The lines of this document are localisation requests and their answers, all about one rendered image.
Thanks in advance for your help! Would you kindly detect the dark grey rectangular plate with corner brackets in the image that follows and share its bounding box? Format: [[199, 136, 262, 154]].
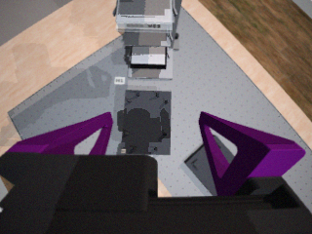
[[184, 136, 234, 196]]

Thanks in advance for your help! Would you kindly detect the white microplate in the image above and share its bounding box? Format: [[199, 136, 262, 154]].
[[115, 0, 173, 33]]

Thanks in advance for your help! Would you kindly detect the grey perforated base plate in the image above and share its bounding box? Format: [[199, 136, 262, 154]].
[[7, 6, 312, 213]]

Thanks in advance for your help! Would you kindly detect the grey plate hotel rack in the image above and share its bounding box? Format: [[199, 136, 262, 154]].
[[122, 0, 182, 80]]

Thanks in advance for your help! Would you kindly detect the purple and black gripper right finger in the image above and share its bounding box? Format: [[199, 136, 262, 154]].
[[199, 111, 306, 196]]

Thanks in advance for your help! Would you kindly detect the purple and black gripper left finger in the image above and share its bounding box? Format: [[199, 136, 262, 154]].
[[6, 112, 113, 155]]

